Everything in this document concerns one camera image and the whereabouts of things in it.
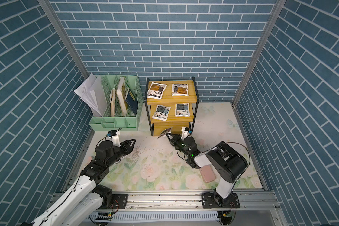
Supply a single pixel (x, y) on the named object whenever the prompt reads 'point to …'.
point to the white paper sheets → (92, 90)
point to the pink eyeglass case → (207, 173)
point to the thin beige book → (112, 101)
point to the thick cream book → (120, 96)
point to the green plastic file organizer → (129, 123)
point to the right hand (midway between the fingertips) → (166, 136)
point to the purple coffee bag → (165, 132)
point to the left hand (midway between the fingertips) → (137, 141)
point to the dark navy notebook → (132, 100)
